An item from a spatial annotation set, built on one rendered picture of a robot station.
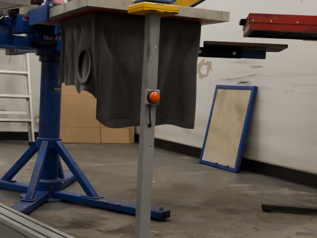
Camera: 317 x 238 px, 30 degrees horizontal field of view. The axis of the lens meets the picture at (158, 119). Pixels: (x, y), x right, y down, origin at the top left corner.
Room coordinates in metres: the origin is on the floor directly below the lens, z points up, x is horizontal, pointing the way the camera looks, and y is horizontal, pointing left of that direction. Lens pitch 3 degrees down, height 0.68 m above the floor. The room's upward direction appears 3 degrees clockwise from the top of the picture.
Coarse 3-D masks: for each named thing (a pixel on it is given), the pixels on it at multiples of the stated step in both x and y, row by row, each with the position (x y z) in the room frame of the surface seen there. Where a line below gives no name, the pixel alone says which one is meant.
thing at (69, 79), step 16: (80, 16) 2.34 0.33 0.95; (64, 32) 2.56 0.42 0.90; (80, 32) 2.37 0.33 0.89; (64, 48) 2.57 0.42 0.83; (80, 48) 2.33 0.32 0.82; (64, 64) 2.58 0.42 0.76; (80, 64) 2.34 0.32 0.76; (64, 80) 2.57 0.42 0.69; (80, 80) 2.30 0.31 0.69; (96, 96) 2.23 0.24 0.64
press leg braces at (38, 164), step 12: (48, 144) 3.40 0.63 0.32; (60, 144) 3.43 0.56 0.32; (24, 156) 3.57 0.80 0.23; (60, 156) 3.41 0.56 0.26; (12, 168) 3.63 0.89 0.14; (36, 168) 3.26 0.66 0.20; (60, 168) 3.74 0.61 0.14; (72, 168) 3.36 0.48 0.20; (0, 180) 3.66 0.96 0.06; (12, 180) 3.67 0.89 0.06; (36, 180) 3.20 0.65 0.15; (84, 180) 3.31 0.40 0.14
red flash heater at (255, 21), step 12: (252, 24) 3.19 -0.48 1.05; (264, 24) 3.19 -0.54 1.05; (276, 24) 3.18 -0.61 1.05; (288, 24) 3.18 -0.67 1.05; (300, 24) 3.17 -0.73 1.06; (312, 24) 3.17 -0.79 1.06; (252, 36) 3.61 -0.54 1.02; (264, 36) 3.60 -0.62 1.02; (276, 36) 3.60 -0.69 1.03; (288, 36) 3.59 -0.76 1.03; (300, 36) 3.57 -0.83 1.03; (312, 36) 3.53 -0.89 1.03
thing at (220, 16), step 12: (72, 0) 2.21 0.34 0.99; (84, 0) 2.09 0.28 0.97; (96, 0) 2.08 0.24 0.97; (108, 0) 2.10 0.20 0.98; (120, 0) 2.12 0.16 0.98; (132, 0) 2.14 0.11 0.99; (60, 12) 2.34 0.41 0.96; (72, 12) 2.28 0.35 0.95; (180, 12) 2.22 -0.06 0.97; (192, 12) 2.25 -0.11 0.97; (204, 12) 2.27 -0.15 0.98; (216, 12) 2.29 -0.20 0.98; (228, 12) 2.32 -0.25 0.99; (48, 24) 2.78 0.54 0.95; (204, 24) 2.45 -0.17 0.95
